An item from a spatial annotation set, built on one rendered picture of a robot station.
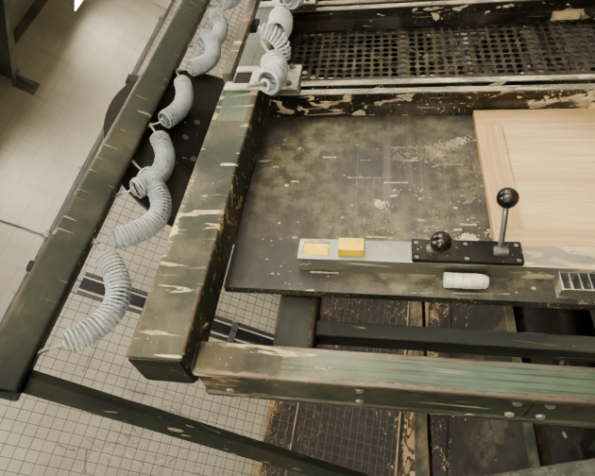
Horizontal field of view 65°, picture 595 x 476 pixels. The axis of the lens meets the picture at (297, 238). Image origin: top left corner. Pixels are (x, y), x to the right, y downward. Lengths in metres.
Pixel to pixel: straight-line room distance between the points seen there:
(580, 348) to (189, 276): 0.72
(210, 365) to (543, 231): 0.69
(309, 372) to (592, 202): 0.68
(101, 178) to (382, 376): 1.03
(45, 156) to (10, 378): 5.01
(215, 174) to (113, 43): 6.29
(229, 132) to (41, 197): 4.85
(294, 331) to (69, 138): 5.53
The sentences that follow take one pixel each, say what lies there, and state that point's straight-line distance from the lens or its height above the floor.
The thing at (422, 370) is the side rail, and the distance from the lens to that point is 0.80.
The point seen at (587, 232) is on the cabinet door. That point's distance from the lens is 1.07.
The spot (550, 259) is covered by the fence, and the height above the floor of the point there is 1.30.
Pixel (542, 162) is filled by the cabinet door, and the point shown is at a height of 1.25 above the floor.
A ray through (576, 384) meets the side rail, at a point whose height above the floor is 1.32.
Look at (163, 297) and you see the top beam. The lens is 0.87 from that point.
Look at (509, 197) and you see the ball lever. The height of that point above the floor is 1.44.
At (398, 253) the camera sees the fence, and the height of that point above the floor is 1.53.
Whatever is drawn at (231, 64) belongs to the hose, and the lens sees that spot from 1.05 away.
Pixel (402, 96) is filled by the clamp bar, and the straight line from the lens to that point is 1.25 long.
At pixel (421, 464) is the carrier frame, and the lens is 1.94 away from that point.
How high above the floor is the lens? 1.98
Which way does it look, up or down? 17 degrees down
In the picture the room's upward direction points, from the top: 68 degrees counter-clockwise
